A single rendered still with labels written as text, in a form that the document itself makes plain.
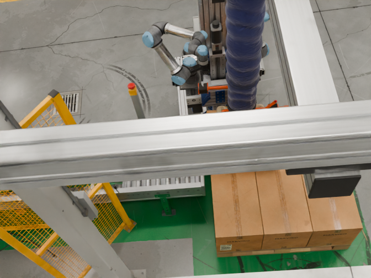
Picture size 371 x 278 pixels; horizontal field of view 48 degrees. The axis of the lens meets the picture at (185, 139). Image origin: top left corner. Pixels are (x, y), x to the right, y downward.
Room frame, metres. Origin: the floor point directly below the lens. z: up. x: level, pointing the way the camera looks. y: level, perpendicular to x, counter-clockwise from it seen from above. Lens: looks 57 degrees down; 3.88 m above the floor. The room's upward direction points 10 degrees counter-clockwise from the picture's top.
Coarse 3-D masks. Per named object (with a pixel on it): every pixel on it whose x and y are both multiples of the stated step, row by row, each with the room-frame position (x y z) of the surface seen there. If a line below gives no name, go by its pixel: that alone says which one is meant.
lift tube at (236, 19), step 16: (240, 0) 1.80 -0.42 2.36; (256, 0) 1.80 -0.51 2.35; (240, 16) 1.81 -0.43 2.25; (256, 16) 1.81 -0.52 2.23; (240, 32) 1.80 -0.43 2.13; (256, 32) 1.80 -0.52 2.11; (240, 48) 1.80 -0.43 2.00; (256, 48) 1.81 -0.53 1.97; (240, 64) 1.80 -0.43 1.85; (256, 64) 1.81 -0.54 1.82; (240, 80) 1.80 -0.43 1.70; (256, 80) 1.83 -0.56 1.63
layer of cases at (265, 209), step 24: (216, 192) 1.55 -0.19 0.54; (240, 192) 1.51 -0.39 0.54; (264, 192) 1.47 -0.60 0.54; (288, 192) 1.43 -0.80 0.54; (216, 216) 1.33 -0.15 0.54; (240, 216) 1.29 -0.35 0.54; (264, 216) 1.25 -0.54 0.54; (288, 216) 1.22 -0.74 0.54; (312, 216) 1.18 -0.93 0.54; (336, 216) 1.15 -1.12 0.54; (216, 240) 1.14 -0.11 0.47; (240, 240) 1.12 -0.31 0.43; (264, 240) 1.10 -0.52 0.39; (288, 240) 1.08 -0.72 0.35; (312, 240) 1.05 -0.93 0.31; (336, 240) 1.03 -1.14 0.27
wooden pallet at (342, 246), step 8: (280, 248) 1.08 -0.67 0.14; (288, 248) 1.07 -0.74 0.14; (296, 248) 1.09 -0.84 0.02; (304, 248) 1.08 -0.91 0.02; (312, 248) 1.07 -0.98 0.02; (320, 248) 1.06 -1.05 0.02; (328, 248) 1.04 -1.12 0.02; (336, 248) 1.02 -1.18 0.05; (344, 248) 1.02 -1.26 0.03; (224, 256) 1.14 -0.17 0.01
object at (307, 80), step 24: (288, 0) 0.95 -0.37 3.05; (288, 24) 0.85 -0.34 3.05; (312, 24) 0.84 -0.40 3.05; (288, 48) 0.76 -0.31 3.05; (312, 48) 0.75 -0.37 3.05; (288, 72) 0.70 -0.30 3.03; (312, 72) 0.67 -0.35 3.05; (288, 96) 0.66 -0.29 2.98; (312, 96) 0.59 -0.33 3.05; (336, 96) 0.58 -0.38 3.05; (312, 168) 0.39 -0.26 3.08; (336, 168) 0.38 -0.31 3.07; (360, 168) 0.38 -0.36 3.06; (312, 192) 0.37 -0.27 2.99; (336, 192) 0.37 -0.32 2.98
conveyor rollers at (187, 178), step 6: (138, 180) 1.79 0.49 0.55; (150, 180) 1.78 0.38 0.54; (156, 180) 1.76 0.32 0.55; (168, 180) 1.74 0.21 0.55; (180, 180) 1.73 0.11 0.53; (186, 180) 1.71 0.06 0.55; (198, 180) 1.69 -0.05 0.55; (90, 186) 1.82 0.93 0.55; (102, 186) 1.81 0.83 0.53; (120, 186) 1.77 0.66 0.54; (126, 186) 1.76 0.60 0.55
